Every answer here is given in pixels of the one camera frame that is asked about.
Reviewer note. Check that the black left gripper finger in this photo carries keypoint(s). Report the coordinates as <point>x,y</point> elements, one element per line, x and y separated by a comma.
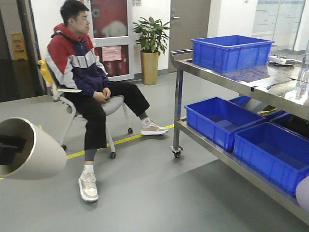
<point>7,154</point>
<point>13,142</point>

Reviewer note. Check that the beige plastic cup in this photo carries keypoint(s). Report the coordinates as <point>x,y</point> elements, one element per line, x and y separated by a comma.
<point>42,156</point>

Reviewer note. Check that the purple plastic cup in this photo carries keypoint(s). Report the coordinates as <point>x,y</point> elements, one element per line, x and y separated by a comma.
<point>302,194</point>

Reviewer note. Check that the blue bin lower left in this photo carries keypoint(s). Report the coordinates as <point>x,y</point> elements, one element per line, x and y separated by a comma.
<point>219,120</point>

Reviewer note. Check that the blue bin lower back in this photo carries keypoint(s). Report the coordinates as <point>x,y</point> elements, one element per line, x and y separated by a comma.
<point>267,111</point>

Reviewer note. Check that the blue bin on cart top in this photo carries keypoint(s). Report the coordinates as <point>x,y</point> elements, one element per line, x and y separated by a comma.
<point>230,53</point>

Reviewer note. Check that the blue bin lower front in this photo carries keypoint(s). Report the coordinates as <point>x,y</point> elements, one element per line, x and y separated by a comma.
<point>280,156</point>

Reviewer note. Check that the yellow wet floor sign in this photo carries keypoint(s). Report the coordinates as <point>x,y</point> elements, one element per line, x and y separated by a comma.
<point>18,46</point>

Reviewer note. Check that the seated man in hoodie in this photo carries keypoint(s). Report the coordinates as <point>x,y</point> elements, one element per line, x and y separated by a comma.
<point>75,63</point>

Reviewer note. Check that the grey office chair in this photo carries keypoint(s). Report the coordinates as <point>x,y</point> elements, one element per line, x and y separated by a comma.
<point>110,106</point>

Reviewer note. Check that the potted plant gold pot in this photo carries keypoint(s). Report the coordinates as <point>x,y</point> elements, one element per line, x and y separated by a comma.
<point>153,41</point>

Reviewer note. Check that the stainless steel cart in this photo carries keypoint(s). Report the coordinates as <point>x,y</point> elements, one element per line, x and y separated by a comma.
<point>269,85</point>

